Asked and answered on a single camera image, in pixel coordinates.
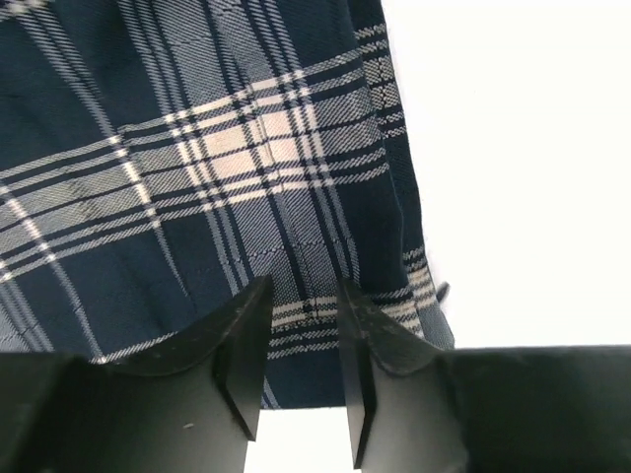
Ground navy plaid skirt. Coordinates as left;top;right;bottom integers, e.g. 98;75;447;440
1;1;455;409

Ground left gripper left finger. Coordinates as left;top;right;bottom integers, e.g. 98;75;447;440
1;277;273;472

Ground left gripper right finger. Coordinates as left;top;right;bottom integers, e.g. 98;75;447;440
337;280;630;472

